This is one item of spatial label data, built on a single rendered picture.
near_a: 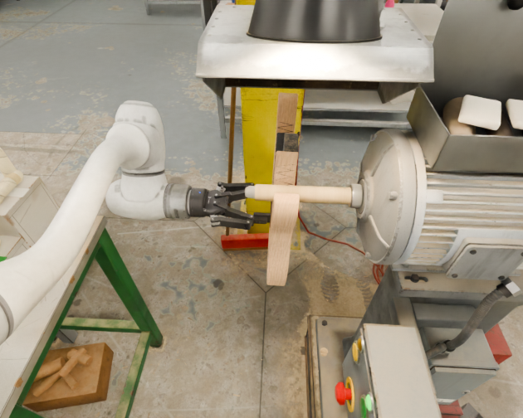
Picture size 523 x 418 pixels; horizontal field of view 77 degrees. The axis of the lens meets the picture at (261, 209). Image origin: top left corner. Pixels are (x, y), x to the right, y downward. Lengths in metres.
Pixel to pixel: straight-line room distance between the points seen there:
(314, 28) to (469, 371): 0.79
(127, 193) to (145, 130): 0.16
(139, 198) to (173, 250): 1.35
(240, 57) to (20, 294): 0.41
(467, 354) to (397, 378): 0.33
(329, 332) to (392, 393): 0.94
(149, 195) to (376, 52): 0.58
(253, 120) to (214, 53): 1.10
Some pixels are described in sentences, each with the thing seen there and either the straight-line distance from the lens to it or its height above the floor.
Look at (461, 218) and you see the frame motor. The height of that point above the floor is 1.31.
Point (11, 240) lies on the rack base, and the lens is 1.06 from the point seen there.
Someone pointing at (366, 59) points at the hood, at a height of 1.52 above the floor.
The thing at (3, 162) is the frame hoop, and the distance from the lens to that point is 1.05.
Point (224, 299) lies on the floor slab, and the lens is 1.92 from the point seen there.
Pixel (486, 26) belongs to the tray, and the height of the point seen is 1.53.
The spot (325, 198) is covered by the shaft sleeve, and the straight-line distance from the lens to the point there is 0.63.
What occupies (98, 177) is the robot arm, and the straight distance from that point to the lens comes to 0.68.
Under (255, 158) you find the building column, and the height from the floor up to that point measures 0.66.
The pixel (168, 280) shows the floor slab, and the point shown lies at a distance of 2.05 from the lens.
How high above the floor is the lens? 1.68
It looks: 46 degrees down
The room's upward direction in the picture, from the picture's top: straight up
